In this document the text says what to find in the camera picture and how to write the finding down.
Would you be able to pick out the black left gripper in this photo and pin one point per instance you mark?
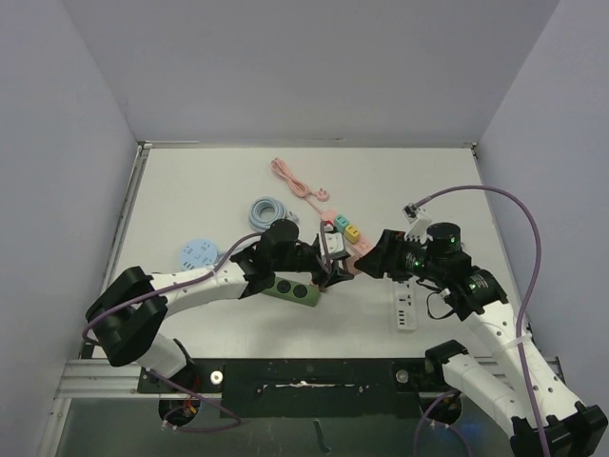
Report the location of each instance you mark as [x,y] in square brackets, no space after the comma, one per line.
[325,276]

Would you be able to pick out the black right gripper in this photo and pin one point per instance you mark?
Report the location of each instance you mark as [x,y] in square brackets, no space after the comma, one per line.
[389,254]

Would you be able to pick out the yellow USB charger plug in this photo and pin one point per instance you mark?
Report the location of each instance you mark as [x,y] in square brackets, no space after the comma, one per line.
[352,234]

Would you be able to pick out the teal USB charger plug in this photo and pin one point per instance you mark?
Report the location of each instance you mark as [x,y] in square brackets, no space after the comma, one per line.
[341,222]

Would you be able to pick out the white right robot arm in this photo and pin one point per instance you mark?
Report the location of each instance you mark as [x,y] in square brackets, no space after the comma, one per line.
[538,413]

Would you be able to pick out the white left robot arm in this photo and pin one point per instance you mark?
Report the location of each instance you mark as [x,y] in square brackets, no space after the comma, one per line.
[126,318]

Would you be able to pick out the green power strip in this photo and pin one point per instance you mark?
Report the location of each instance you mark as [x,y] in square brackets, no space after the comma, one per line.
[294,292]

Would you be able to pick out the white power strip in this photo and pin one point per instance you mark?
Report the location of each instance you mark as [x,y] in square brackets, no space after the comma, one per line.
[405,306]

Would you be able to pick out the pink power strip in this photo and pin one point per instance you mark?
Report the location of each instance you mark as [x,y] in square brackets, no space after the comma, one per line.
[355,251]

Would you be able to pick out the round blue power socket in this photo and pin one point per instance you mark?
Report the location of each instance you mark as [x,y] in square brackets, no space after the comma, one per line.
[197,253]

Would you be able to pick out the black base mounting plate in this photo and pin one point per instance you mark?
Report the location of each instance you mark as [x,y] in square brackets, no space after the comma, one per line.
[315,388]

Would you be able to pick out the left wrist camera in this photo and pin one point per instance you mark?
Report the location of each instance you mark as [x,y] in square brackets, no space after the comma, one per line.
[332,247]

